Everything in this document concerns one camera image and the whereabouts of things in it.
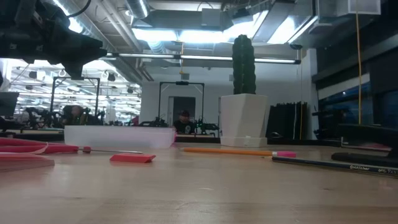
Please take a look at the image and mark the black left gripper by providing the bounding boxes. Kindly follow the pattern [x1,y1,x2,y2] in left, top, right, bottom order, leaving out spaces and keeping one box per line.
[0,0,108,80]

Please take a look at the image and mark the pink sticky note pad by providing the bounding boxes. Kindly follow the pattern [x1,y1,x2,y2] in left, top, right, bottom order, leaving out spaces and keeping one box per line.
[0,153,55,172]

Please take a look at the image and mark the orange pencil with pink eraser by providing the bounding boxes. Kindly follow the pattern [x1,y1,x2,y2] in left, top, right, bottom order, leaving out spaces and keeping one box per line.
[182,147,297,159]

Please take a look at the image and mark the dark blue pencil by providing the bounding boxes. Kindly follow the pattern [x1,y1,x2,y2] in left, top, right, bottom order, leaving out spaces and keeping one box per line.
[271,156,398,179]

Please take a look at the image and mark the black stapler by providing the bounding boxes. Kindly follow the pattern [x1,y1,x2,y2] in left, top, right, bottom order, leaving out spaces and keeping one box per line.
[330,151,398,168]

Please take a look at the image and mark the person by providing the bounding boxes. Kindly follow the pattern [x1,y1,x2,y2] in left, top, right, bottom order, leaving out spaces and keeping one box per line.
[61,105,88,126]
[172,110,197,135]

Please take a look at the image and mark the pink clear plastic pencil case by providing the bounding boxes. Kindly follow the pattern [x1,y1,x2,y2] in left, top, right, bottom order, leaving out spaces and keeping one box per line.
[63,125,177,149]

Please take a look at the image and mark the dark computer monitor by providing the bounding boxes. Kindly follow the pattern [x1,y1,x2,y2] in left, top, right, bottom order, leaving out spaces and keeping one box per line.
[0,91,20,118]

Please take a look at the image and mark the long ceiling light tube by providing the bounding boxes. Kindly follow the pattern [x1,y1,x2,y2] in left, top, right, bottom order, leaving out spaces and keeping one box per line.
[99,52,302,65]

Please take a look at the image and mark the green cactus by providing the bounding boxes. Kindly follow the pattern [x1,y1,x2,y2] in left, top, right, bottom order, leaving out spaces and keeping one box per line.
[231,34,257,95]

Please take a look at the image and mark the white plant pot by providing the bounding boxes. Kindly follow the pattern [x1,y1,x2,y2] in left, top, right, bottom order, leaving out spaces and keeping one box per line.
[219,93,270,148]

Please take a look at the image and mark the black folded panels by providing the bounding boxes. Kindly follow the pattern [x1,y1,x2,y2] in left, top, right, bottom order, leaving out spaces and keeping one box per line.
[266,101,309,141]

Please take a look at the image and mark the black gantry frame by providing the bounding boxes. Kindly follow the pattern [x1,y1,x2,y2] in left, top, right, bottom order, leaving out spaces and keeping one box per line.
[49,76,101,126]
[157,81,206,126]

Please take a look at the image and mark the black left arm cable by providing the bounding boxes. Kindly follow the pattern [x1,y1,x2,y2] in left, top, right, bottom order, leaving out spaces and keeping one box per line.
[67,0,93,18]

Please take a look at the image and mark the yellow extension cable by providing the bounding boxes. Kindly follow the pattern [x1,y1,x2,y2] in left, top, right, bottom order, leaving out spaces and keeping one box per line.
[355,0,363,126]

